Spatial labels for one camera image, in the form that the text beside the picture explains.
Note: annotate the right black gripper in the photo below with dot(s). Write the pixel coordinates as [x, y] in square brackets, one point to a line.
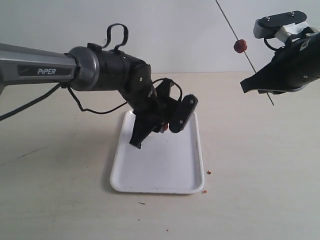
[292, 68]

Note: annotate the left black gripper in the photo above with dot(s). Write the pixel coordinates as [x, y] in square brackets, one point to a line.
[157, 108]

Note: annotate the red ball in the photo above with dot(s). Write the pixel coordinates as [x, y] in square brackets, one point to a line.
[164, 127]
[240, 46]

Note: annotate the red ball bottom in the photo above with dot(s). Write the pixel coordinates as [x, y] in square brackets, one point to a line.
[240, 46]

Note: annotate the thin metal skewer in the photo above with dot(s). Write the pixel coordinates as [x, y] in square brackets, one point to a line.
[236, 37]

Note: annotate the left grey black robot arm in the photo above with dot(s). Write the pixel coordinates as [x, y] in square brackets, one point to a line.
[88, 69]

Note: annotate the right grey black robot arm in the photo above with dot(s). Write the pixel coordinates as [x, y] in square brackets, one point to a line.
[292, 68]

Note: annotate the white rectangular plastic tray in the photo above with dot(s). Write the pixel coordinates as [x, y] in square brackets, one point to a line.
[167, 163]

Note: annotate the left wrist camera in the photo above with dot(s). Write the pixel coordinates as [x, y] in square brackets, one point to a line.
[183, 113]

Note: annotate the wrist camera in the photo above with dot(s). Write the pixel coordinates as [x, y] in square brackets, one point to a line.
[183, 113]
[282, 26]

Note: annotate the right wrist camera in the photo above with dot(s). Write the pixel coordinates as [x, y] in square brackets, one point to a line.
[282, 26]

